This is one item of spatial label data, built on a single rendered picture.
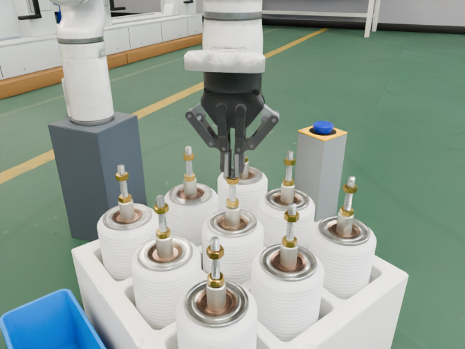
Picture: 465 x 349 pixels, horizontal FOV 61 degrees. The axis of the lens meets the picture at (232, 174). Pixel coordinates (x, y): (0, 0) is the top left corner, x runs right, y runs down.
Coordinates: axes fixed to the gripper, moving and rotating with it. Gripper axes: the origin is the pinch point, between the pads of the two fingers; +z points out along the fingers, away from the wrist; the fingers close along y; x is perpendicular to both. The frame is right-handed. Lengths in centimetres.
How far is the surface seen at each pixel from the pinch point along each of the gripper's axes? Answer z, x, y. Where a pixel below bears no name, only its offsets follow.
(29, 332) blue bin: 28.5, 9.6, 32.2
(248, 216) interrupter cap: 10.0, -2.0, -2.2
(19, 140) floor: 36, -85, 101
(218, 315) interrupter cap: 10.0, 18.8, -1.3
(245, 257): 13.5, 4.0, -2.7
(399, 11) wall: 13, -495, -129
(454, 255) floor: 35, -32, -48
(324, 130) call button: 3.1, -24.3, -14.5
